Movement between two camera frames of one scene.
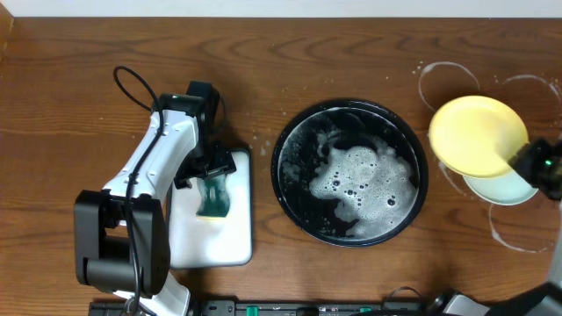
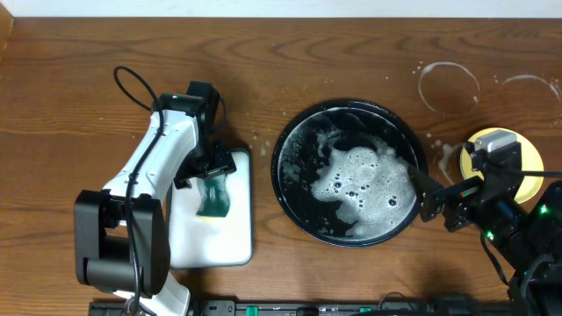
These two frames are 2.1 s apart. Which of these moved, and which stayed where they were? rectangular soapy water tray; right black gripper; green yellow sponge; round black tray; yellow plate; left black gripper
Moved: yellow plate; right black gripper
Stayed: rectangular soapy water tray; left black gripper; green yellow sponge; round black tray
